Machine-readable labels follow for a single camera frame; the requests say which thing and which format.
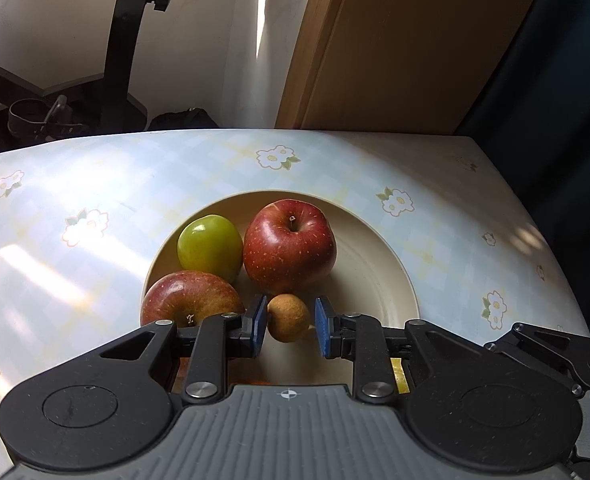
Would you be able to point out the small brown longan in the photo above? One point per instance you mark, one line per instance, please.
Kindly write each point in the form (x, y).
(287, 317)

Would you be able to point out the dark blue curtain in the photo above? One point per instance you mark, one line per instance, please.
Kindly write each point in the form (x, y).
(565, 110)

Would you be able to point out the wooden board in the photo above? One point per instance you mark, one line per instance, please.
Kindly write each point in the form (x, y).
(400, 45)

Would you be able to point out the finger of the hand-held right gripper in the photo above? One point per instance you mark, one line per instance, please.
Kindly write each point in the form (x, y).
(550, 355)

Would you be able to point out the red apple with yellow patches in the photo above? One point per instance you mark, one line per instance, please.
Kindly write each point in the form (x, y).
(185, 295)

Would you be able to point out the yellow lemon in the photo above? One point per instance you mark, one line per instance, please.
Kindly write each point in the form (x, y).
(400, 377)

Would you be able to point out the black exercise bike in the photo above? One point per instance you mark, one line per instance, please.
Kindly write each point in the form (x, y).
(120, 60)

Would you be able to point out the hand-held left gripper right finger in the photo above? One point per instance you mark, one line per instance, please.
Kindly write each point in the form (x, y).
(324, 327)

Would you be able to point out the green plum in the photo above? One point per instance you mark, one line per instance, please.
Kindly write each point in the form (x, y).
(207, 247)

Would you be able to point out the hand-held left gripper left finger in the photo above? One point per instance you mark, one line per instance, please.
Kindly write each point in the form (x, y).
(256, 327)

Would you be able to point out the black bag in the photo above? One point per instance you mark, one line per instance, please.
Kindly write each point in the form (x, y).
(185, 120)

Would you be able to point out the cream round plate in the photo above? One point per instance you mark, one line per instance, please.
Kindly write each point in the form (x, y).
(370, 280)

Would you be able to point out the dark red apple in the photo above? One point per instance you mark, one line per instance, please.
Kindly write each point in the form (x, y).
(285, 260)

